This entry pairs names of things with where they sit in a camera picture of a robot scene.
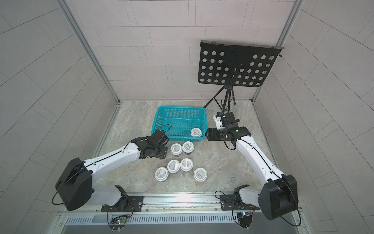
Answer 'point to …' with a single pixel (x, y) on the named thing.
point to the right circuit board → (244, 219)
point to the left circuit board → (118, 222)
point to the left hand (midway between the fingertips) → (164, 150)
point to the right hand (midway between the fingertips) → (211, 133)
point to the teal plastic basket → (178, 122)
